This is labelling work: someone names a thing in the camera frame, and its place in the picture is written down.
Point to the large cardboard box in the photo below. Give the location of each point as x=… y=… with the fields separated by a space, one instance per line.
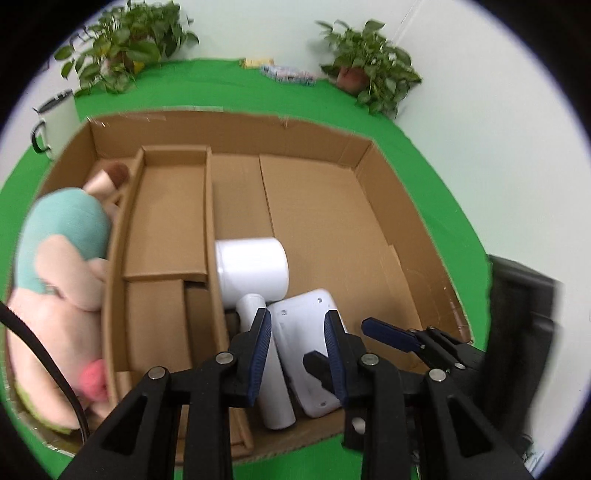
x=323 y=203

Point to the green tablecloth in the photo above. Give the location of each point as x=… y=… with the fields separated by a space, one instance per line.
x=323 y=101

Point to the white hair dryer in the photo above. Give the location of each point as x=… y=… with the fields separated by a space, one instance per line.
x=251 y=267

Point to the colourful packets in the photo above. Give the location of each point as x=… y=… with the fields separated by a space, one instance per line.
x=288 y=74

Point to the black chair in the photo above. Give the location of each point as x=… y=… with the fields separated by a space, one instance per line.
x=521 y=323

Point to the white device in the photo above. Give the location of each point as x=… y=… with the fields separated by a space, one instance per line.
x=300 y=323

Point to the yellow packet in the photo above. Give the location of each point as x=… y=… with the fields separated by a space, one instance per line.
x=258 y=63

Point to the right potted green plant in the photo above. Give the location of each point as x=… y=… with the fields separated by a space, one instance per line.
x=364 y=60

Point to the white mug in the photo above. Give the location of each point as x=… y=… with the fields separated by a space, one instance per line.
x=60 y=124

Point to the narrow cardboard box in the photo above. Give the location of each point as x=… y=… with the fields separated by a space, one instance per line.
x=166 y=207

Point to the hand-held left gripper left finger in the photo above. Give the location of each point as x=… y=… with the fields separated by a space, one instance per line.
x=259 y=355

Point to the large leafy potted plant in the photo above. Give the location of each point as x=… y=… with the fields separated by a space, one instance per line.
x=124 y=41

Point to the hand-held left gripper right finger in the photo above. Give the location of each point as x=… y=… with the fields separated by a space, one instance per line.
x=334 y=355

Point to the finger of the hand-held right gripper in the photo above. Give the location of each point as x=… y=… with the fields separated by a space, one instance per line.
x=316 y=369
x=388 y=334

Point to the pink and teal plush toy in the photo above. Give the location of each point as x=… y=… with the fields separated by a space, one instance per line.
x=60 y=286

